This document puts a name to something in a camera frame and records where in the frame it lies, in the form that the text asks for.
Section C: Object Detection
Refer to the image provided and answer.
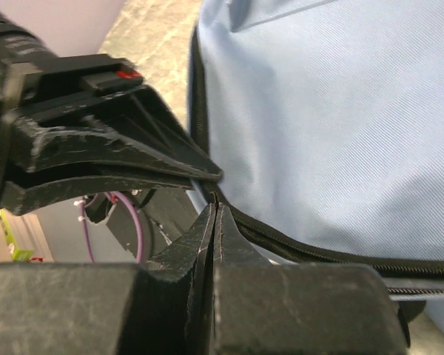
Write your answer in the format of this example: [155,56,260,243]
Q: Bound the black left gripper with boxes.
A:
[0,55,222,216]

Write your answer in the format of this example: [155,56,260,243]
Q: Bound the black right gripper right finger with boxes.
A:
[212,206,407,354]

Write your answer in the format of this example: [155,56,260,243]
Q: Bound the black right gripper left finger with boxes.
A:
[0,205,217,354]

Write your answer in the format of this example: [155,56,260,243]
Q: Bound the blue student backpack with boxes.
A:
[184,0,444,341]

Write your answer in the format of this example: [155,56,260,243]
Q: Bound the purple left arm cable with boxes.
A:
[79,190,149,264]

